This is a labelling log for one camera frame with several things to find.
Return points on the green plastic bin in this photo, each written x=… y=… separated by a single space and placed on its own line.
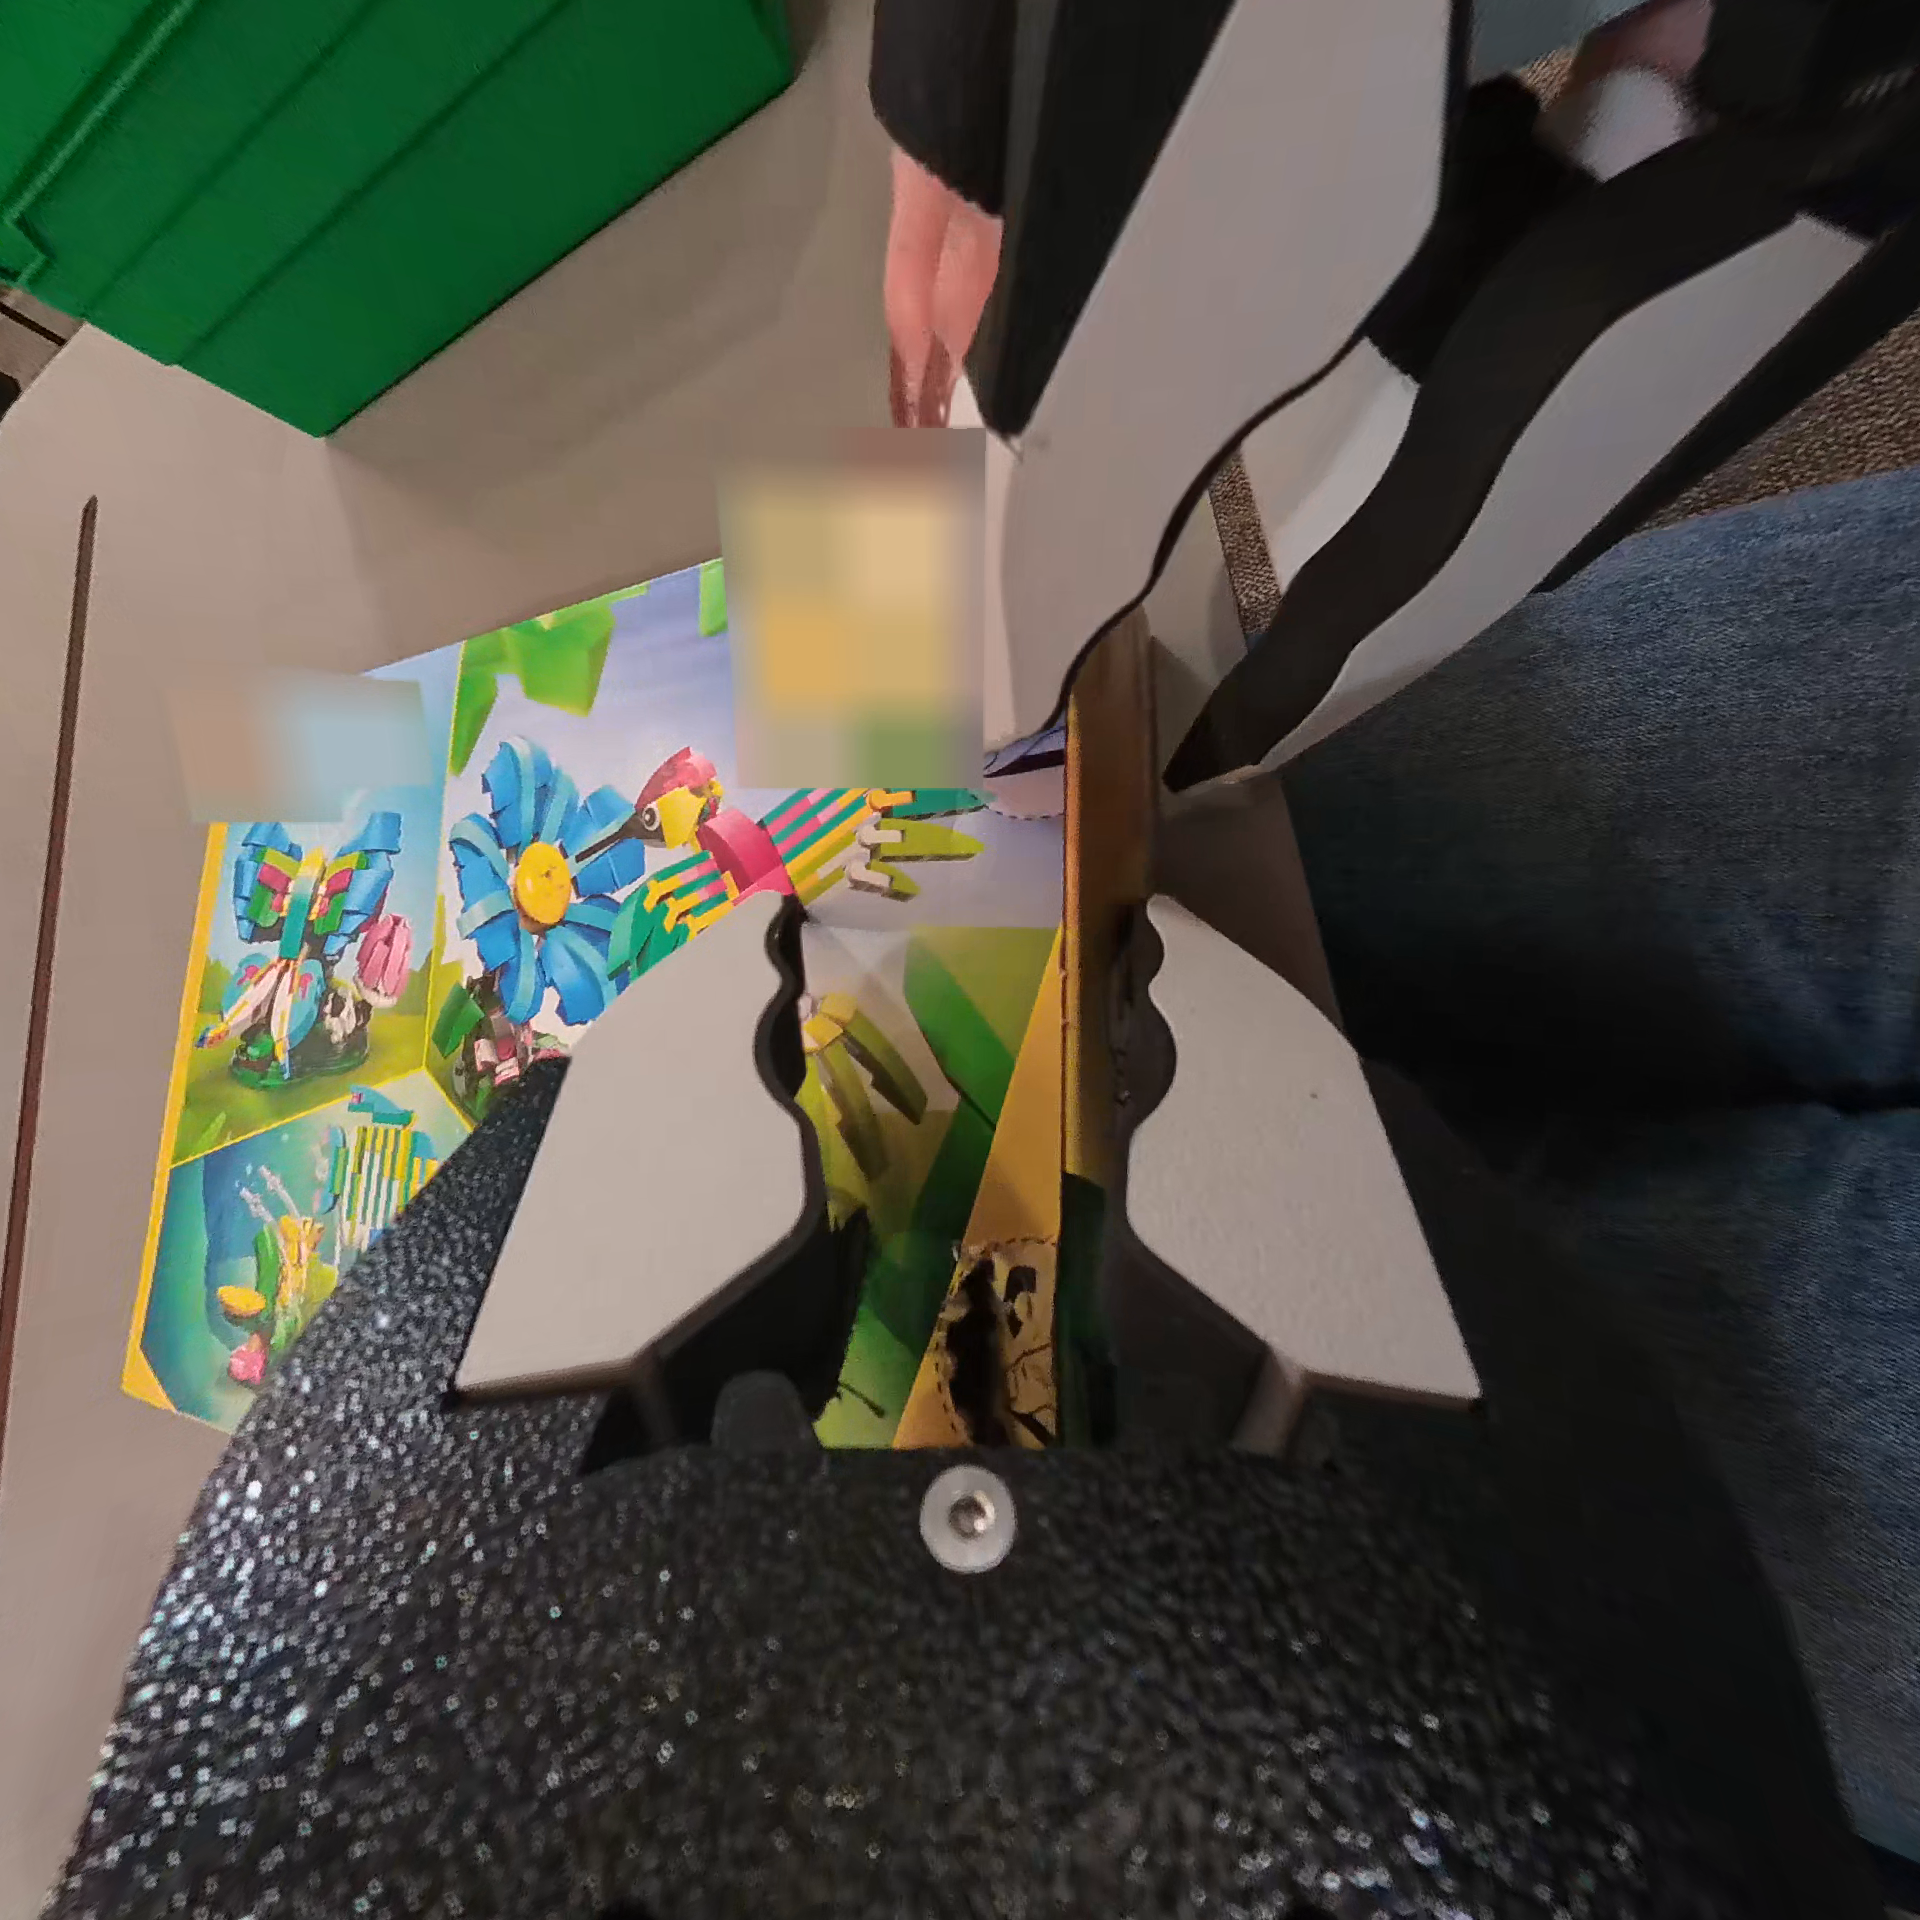
x=345 y=179

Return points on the colourful lego set box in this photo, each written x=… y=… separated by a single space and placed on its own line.
x=555 y=915

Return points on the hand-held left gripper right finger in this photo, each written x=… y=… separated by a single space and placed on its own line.
x=1275 y=1186

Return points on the person's right hand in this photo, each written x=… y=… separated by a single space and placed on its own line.
x=938 y=285

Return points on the person's right forearm black sleeve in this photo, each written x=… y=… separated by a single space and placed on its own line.
x=944 y=90

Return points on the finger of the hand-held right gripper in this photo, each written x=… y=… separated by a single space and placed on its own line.
x=1635 y=392
x=1200 y=300

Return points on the person's blue jeans legs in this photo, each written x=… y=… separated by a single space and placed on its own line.
x=1648 y=825

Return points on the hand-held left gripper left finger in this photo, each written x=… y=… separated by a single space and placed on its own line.
x=645 y=1171

